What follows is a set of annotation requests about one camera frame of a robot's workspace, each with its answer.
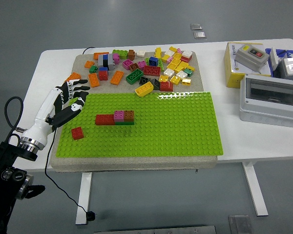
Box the green studded baseplate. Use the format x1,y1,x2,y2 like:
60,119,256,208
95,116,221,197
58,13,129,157
55,91,224,158

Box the magenta square toy brick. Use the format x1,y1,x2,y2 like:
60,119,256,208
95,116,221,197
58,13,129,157
113,110,125,122

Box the yellow curved toy brick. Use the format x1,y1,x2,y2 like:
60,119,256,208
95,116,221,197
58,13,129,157
134,81,154,98

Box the yellow cardboard box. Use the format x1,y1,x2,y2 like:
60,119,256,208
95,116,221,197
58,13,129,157
223,42,274,88

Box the dark grey sloped brick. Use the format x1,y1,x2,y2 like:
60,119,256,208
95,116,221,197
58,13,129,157
150,78,161,91

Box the white grey panel piece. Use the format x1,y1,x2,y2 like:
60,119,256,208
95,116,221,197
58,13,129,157
269,47,279,70

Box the square metal floor plate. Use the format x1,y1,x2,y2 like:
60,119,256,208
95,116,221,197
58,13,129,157
228,214,253,234

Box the long red toy brick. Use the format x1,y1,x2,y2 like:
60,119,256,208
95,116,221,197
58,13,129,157
95,114,116,126
143,65,161,77

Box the blue box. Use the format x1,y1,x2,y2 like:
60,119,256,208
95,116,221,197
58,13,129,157
265,47,293,78

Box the grey push button switch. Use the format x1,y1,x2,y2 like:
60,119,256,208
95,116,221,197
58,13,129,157
234,45,270,73

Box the black power cord with plug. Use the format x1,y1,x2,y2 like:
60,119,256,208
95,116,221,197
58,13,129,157
44,47,98,222

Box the small red toy brick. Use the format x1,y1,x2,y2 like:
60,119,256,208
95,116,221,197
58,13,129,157
71,126,84,141

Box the white table leg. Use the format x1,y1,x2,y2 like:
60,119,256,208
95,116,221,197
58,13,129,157
75,172,93,225
242,161,269,217

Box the dark green toy brick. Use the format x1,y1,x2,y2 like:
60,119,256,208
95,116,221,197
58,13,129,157
126,68,144,85

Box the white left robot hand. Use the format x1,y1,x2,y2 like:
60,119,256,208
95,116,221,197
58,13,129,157
21,79,91,147

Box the grey enclosure with clear lid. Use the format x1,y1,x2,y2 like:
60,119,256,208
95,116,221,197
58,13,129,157
239,73,293,128

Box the brown square toy brick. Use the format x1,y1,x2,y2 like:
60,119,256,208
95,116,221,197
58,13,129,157
123,110,135,122

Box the long metal floor strip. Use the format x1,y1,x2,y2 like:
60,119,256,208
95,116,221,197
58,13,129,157
94,225,217,234

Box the grey-brown mat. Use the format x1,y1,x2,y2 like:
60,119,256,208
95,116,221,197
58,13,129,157
50,51,218,173

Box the grey white switch box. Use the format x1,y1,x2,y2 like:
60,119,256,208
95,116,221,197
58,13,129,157
278,57,293,80

